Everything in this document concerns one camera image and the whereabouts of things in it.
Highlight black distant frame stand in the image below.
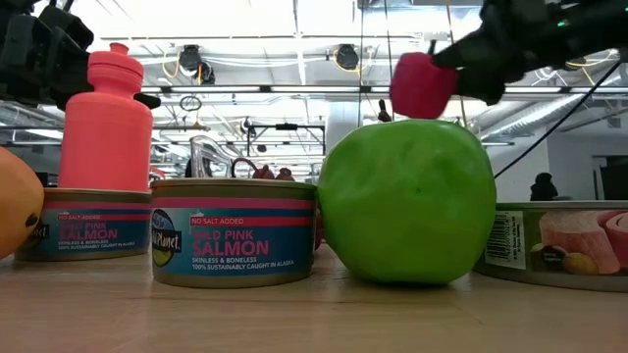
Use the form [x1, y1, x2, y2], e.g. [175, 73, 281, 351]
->
[246, 122, 328, 158]

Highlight black ceiling cable reel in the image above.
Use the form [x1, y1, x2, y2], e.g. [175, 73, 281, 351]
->
[179, 43, 216, 85]
[335, 43, 361, 72]

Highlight blue label salmon can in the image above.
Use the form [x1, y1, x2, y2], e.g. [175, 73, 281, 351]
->
[149, 177, 319, 289]
[14, 187, 153, 262]

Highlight tuna can with barcode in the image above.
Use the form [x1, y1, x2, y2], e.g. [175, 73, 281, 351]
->
[471, 199, 628, 294]

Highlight orange plastic squeeze bottle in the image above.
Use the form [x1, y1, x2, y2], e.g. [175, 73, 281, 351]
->
[57, 42, 167, 193]

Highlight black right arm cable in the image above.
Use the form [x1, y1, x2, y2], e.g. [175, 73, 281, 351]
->
[493, 59, 623, 180]

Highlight dark red toy grapes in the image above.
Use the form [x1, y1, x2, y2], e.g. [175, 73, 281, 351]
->
[233, 158, 326, 252]

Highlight red toy pepper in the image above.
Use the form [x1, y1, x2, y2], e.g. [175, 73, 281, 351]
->
[390, 39, 461, 121]

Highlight long ceiling light bar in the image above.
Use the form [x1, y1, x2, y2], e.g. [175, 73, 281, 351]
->
[139, 84, 628, 95]

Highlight person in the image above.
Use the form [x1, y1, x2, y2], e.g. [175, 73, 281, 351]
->
[529, 171, 559, 202]

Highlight green toy apple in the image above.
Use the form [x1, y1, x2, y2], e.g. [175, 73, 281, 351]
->
[317, 99, 497, 286]

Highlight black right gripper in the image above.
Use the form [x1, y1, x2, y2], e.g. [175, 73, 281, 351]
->
[431, 0, 560, 107]

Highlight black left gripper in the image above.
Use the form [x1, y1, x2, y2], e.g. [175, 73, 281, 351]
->
[0, 0, 162, 110]

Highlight thin hanging black cable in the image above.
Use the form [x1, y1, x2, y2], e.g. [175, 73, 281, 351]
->
[357, 0, 365, 128]
[383, 0, 396, 107]

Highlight toy orange fruit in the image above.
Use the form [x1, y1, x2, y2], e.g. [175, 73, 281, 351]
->
[0, 145, 45, 261]

